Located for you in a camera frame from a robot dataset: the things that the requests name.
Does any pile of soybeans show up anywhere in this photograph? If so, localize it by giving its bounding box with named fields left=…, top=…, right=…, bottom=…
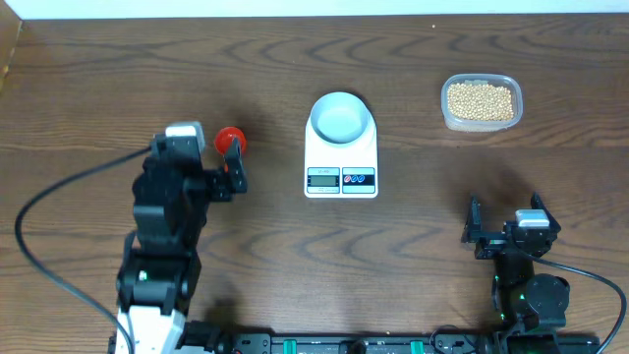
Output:
left=446, top=83, right=515, bottom=121

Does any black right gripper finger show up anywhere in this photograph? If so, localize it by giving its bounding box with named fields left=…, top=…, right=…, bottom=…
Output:
left=530, top=192, right=560, bottom=231
left=461, top=196, right=482, bottom=243

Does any cardboard side panel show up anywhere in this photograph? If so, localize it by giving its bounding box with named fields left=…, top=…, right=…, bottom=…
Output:
left=0, top=0, right=23, bottom=89

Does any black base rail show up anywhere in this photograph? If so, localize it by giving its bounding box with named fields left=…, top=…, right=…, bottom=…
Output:
left=107, top=329, right=601, bottom=354

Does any red plastic scoop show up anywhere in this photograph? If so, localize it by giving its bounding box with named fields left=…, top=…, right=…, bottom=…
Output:
left=213, top=126, right=247, bottom=155

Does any white digital kitchen scale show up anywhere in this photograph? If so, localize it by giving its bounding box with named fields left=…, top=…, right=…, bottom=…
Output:
left=304, top=113, right=379, bottom=199

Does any white bowl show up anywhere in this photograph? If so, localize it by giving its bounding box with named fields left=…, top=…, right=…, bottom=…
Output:
left=309, top=91, right=373, bottom=145

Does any clear plastic container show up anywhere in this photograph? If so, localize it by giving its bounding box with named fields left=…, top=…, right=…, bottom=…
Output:
left=440, top=74, right=524, bottom=133

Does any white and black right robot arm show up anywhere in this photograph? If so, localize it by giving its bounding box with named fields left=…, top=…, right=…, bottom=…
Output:
left=462, top=194, right=570, bottom=354

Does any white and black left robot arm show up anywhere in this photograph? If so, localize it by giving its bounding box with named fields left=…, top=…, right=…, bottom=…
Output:
left=108, top=133, right=248, bottom=353

